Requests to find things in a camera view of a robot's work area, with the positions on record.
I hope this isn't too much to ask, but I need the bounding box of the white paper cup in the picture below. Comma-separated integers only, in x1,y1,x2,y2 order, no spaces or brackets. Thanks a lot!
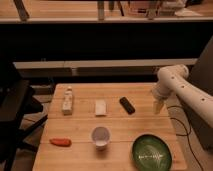
91,127,110,150

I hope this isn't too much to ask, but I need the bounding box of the black chair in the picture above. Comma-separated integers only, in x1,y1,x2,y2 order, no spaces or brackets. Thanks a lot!
0,59,47,171

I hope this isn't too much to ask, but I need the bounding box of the white glue bottle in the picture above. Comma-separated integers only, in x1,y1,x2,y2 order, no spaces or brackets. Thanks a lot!
62,87,73,115

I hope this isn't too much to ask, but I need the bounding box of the black cable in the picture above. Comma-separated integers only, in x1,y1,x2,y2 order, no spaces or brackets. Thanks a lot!
166,105,204,171

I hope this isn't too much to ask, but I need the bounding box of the black eraser block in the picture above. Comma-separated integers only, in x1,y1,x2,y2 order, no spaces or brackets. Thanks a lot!
119,97,135,114

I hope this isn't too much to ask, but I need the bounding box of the green patterned bowl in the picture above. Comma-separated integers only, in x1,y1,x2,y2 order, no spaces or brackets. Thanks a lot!
131,134,172,171

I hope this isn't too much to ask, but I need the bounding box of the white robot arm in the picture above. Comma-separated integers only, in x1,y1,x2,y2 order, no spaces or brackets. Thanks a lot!
151,65,213,128

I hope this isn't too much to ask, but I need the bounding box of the white rectangular sponge block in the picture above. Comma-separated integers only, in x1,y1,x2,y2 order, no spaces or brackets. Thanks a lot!
95,100,107,116

